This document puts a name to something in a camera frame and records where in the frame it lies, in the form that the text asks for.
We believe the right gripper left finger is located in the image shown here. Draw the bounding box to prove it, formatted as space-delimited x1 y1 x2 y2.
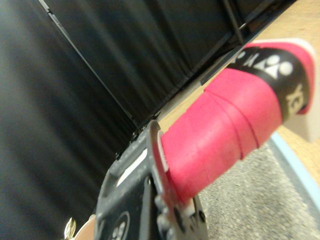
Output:
95 119 161 221

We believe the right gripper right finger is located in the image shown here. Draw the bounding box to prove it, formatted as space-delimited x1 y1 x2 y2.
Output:
150 121 209 240

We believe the black curtain stand pole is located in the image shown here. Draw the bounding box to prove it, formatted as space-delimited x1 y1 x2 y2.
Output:
37 0 141 131
223 0 245 43

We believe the blue litter tray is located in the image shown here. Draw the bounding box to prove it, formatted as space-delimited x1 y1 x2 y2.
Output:
192 131 320 240

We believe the black curtain stand foot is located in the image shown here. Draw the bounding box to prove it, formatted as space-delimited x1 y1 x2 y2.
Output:
200 48 241 85

